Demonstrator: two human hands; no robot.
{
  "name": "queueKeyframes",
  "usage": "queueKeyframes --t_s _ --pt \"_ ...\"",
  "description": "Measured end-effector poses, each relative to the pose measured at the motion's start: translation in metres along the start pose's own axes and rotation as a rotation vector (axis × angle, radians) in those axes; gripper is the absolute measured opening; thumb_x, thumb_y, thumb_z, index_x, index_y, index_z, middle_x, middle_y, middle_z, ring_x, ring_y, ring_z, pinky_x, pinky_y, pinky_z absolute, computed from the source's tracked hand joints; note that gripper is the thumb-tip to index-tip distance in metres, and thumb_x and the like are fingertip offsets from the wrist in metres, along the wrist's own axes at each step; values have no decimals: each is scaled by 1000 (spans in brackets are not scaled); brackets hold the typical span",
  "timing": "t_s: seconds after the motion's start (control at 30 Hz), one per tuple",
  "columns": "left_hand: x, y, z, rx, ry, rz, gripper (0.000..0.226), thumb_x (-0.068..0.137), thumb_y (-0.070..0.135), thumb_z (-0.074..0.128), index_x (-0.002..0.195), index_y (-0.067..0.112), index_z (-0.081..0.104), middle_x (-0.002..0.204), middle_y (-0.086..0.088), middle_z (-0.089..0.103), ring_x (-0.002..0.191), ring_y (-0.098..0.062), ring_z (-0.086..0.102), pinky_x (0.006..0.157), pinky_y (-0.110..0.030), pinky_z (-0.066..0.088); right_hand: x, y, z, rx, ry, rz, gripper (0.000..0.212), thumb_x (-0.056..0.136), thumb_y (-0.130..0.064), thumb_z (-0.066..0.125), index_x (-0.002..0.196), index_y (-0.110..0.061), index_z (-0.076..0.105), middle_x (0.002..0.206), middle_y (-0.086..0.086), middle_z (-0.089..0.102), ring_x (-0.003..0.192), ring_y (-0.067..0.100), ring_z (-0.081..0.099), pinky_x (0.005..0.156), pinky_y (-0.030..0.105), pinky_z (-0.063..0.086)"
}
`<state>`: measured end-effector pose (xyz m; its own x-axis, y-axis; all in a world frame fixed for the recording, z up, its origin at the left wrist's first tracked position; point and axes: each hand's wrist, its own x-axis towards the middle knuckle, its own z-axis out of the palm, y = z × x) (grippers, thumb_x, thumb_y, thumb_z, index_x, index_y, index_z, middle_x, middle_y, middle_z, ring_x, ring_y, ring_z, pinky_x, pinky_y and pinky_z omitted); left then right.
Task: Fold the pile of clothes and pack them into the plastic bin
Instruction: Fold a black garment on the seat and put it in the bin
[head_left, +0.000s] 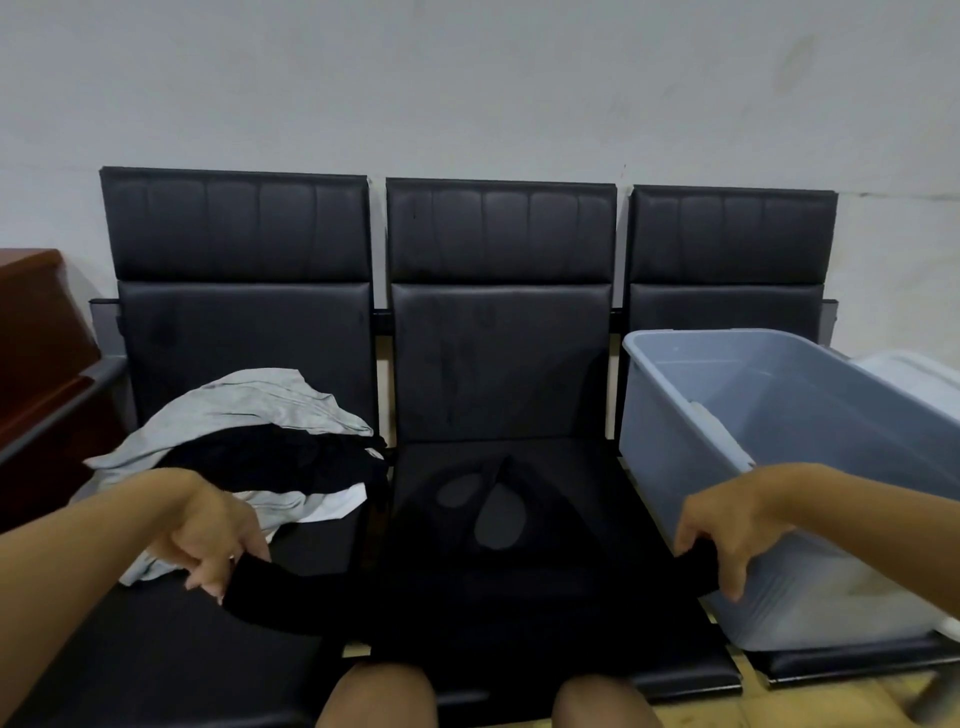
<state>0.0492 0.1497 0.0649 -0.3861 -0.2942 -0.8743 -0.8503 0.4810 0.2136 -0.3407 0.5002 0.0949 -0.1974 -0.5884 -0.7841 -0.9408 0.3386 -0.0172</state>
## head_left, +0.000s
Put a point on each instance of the white bin lid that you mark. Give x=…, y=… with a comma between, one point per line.
x=919, y=379

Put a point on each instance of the blue-grey plastic bin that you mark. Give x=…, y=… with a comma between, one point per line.
x=675, y=450

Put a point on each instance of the person's left forearm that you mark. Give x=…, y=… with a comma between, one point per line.
x=67, y=570

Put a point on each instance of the brown wooden cabinet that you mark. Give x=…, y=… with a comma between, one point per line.
x=41, y=322

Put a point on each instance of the person's leg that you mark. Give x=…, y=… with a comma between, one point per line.
x=607, y=705
x=375, y=701

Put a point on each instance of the person's left hand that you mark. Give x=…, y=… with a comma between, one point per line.
x=210, y=532

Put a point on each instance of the gray metal bench leg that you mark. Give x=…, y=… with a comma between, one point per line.
x=939, y=697

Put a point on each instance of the grey tank top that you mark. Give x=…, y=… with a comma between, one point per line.
x=285, y=506

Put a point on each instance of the person's left leg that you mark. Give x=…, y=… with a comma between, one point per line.
x=375, y=701

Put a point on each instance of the person's right forearm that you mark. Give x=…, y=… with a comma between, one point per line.
x=885, y=525

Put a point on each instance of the person's right leg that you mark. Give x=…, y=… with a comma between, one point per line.
x=607, y=705

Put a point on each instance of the person's right hand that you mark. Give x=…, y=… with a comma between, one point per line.
x=739, y=517

